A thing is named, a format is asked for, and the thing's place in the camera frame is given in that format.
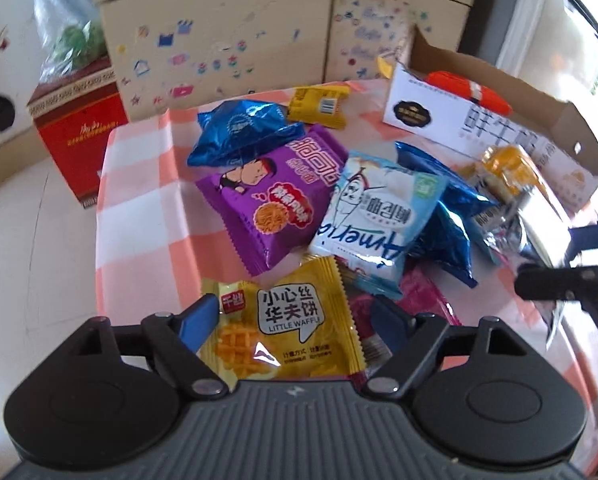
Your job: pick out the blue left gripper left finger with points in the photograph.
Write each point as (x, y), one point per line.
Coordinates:
(175, 340)

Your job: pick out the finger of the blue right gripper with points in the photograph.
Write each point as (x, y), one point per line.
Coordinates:
(543, 284)
(582, 238)

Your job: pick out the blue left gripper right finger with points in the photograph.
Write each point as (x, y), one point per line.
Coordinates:
(414, 342)

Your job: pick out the silver foil packet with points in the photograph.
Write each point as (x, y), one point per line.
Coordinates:
(524, 234)

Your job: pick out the yellow little waffle packet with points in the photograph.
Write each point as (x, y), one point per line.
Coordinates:
(301, 327)

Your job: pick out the light blue Ameria packet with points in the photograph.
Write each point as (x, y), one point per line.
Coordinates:
(376, 213)

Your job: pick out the blue foil snack bag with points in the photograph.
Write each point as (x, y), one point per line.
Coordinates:
(238, 131)

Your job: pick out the pink snack packet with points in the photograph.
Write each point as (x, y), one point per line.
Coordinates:
(414, 299)

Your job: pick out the dark blue foil bag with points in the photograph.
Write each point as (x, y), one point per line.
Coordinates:
(445, 239)

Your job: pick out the pink white checkered tablecloth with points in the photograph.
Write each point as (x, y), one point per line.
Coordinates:
(157, 240)

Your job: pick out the long yellow cake packet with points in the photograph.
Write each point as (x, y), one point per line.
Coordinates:
(506, 171)

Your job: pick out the purple noodle snack packet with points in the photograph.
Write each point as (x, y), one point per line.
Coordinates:
(274, 204)

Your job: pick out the orange snack packet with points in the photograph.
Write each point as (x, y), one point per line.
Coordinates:
(469, 90)

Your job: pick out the white cardboard milk box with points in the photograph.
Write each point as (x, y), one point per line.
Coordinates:
(554, 133)

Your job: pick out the red gift box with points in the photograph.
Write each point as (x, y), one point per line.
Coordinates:
(74, 116)

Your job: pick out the small yellow snack packet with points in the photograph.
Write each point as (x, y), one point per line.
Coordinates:
(319, 105)

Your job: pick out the beige wooden cabinet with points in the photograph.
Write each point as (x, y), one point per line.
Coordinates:
(183, 53)

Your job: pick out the clear plastic bag with greens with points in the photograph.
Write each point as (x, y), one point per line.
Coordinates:
(71, 35)

